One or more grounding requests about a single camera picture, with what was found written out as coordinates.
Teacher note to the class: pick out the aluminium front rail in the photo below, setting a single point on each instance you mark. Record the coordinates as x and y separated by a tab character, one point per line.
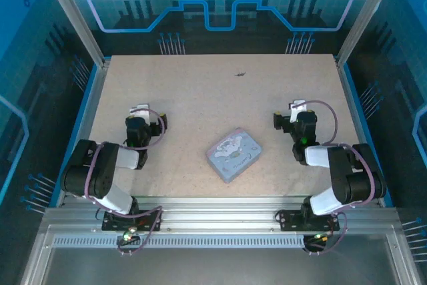
220	215

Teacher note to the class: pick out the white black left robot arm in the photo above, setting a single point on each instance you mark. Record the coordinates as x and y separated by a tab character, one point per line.
100	171

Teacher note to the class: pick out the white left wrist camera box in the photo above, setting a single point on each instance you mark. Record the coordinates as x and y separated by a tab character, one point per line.
140	108

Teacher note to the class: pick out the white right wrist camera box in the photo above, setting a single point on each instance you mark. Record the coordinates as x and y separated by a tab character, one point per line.
298	104

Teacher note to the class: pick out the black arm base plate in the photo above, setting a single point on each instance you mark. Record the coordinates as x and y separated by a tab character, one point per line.
108	225
290	221

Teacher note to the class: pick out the light blue zip pouch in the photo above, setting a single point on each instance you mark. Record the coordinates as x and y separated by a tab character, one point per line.
233	155

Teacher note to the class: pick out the grey metal front tray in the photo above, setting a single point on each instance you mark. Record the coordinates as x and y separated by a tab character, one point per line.
217	268

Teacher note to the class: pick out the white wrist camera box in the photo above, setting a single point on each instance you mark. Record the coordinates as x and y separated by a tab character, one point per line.
140	108
298	104

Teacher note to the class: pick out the aluminium frame post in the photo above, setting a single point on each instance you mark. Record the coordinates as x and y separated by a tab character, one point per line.
77	18
363	18

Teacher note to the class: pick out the table side rail blue edge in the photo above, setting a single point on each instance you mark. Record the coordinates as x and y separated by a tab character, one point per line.
86	115
357	115

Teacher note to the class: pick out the small LED circuit board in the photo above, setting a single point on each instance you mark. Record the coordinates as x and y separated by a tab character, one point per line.
128	236
318	237

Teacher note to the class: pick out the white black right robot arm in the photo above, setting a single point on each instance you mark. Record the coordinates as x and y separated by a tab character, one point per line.
353	178

